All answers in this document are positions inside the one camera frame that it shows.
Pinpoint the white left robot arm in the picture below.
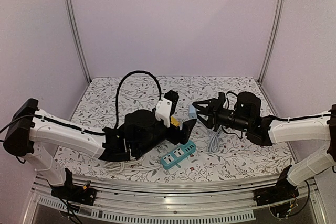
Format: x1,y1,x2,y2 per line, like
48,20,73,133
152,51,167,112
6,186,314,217
3,98,197,200

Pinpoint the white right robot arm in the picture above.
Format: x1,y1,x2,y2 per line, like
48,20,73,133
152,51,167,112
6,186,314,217
192,92,335,201

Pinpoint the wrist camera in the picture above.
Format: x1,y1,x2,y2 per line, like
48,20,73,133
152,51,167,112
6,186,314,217
154,90,179,128
218,92,229,109

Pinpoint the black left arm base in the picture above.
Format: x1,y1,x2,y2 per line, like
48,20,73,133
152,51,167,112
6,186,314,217
50,168,97,206

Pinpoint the white cord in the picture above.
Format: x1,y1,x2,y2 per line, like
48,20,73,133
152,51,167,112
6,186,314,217
102,155,163,174

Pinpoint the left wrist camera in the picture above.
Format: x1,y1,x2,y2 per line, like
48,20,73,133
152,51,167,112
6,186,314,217
154,90,179,128

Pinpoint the right aluminium frame post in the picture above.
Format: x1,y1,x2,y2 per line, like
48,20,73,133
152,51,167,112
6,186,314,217
257,0,285,86

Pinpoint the floral patterned table mat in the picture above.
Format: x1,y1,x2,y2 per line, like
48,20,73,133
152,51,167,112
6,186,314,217
55,75,294,184

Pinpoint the yellow cube plug adapter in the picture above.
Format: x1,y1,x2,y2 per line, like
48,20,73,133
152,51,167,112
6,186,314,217
170,116,181,130

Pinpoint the light blue power cord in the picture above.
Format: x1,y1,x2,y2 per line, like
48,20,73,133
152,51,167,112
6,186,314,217
207,128,224,153

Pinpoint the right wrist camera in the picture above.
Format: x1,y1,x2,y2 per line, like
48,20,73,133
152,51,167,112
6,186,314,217
218,92,229,109

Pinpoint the teal white power strip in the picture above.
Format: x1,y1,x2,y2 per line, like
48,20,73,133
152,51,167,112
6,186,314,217
160,141,196,170

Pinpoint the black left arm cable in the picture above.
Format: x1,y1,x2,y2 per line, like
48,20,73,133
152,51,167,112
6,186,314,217
115,70,162,129

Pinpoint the aluminium front rail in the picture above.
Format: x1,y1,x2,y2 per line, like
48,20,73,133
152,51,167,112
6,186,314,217
22,175,329,223

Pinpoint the blue cube plug adapter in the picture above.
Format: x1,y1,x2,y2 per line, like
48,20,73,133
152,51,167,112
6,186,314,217
188,105,198,119

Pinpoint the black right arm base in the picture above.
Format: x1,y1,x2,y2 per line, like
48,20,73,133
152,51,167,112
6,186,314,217
253,165,299,218

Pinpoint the aluminium frame post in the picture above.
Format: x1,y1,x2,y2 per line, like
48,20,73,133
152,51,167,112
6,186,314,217
64,0,92,84
257,0,285,86

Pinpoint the left aluminium frame post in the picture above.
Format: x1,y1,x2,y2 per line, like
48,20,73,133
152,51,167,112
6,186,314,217
64,0,92,84

